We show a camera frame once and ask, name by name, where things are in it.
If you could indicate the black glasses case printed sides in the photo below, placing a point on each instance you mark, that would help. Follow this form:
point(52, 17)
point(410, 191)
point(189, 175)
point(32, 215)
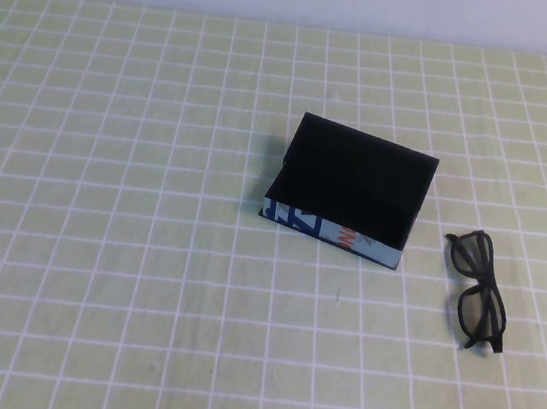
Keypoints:
point(352, 184)

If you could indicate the black-framed glasses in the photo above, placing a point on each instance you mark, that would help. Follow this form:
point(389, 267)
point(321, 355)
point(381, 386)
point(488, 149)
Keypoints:
point(483, 313)

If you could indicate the green white-grid tablecloth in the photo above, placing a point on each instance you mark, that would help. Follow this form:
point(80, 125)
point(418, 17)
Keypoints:
point(140, 298)

